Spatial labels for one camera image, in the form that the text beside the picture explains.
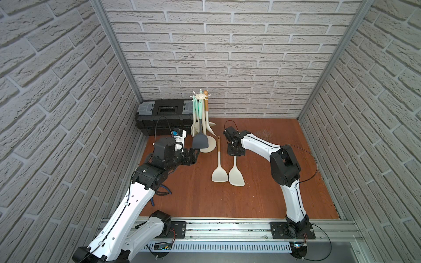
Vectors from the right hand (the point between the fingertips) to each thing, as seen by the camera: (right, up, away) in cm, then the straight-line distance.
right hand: (235, 152), depth 99 cm
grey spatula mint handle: (-21, +7, -9) cm, 24 cm away
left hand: (-21, +6, -28) cm, 35 cm away
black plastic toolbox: (-47, +22, 0) cm, 52 cm away
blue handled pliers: (-42, -19, -12) cm, 47 cm away
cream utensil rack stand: (-15, +5, +7) cm, 17 cm away
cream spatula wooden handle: (-10, -12, -8) cm, 18 cm away
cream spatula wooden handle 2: (-1, -13, -9) cm, 15 cm away
